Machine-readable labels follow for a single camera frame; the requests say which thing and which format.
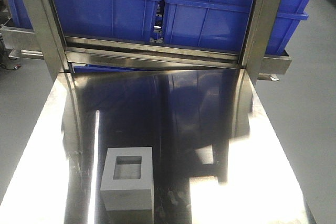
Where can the stainless steel shelf rack frame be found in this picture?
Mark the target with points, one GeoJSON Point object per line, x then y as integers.
{"type": "Point", "coordinates": [46, 41]}

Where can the gray hollow foam base block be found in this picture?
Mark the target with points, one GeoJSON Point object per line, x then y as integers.
{"type": "Point", "coordinates": [127, 185]}

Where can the blue bin with red items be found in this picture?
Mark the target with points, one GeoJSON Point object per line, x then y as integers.
{"type": "Point", "coordinates": [121, 19]}

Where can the blue plastic bin right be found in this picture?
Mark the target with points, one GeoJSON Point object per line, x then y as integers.
{"type": "Point", "coordinates": [221, 24]}

